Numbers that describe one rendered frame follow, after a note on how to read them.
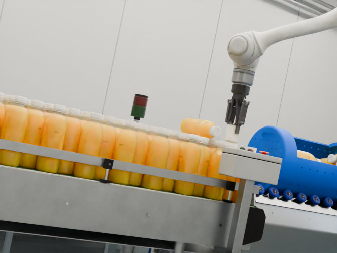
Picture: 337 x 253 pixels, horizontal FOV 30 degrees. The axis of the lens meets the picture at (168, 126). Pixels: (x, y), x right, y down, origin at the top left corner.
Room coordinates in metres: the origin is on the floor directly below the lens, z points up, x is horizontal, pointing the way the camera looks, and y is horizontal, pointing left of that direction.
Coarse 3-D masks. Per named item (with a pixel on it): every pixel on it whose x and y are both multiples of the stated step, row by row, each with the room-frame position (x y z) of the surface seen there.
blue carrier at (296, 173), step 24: (264, 144) 2.67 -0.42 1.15; (288, 144) 2.57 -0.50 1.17; (312, 144) 2.88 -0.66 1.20; (336, 144) 2.87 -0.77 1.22; (288, 168) 2.55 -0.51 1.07; (312, 168) 2.61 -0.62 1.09; (336, 168) 2.67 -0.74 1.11; (264, 192) 2.65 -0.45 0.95; (312, 192) 2.67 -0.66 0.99; (336, 192) 2.72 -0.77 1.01
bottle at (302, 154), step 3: (297, 150) 2.66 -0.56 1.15; (297, 153) 2.64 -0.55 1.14; (300, 153) 2.65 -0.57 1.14; (303, 153) 2.66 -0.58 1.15; (306, 153) 2.67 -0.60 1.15; (309, 153) 2.69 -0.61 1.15; (297, 156) 2.64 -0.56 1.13; (300, 156) 2.64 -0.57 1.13; (303, 156) 2.65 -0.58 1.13; (306, 156) 2.66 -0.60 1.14; (309, 156) 2.67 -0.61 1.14; (312, 156) 2.68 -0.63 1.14; (309, 159) 2.67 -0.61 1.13; (312, 159) 2.68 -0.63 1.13; (315, 159) 2.70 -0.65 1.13
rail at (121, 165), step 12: (0, 144) 1.94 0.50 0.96; (12, 144) 1.96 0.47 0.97; (24, 144) 1.98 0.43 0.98; (48, 156) 2.02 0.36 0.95; (60, 156) 2.03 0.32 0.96; (72, 156) 2.05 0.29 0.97; (84, 156) 2.07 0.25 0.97; (96, 156) 2.10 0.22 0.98; (120, 168) 2.14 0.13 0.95; (132, 168) 2.16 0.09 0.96; (144, 168) 2.18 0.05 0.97; (156, 168) 2.20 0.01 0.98; (192, 180) 2.27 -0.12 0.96; (204, 180) 2.29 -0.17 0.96; (216, 180) 2.32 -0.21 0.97
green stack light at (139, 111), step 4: (132, 108) 2.76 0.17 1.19; (136, 108) 2.74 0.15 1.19; (140, 108) 2.74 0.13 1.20; (144, 108) 2.75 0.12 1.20; (132, 112) 2.75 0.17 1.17; (136, 112) 2.74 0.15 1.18; (140, 112) 2.74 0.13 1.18; (144, 112) 2.76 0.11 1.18; (136, 116) 2.74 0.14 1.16; (140, 116) 2.74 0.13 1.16; (144, 116) 2.77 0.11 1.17
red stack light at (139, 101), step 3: (135, 96) 2.75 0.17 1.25; (138, 96) 2.74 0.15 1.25; (135, 99) 2.75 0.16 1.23; (138, 99) 2.74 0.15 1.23; (141, 99) 2.74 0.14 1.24; (144, 99) 2.75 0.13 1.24; (147, 99) 2.76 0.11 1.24; (135, 102) 2.75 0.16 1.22; (138, 102) 2.74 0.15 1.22; (141, 102) 2.74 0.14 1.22; (144, 102) 2.75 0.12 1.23; (147, 102) 2.77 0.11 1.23; (138, 105) 2.75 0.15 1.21; (141, 105) 2.74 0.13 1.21; (144, 105) 2.75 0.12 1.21
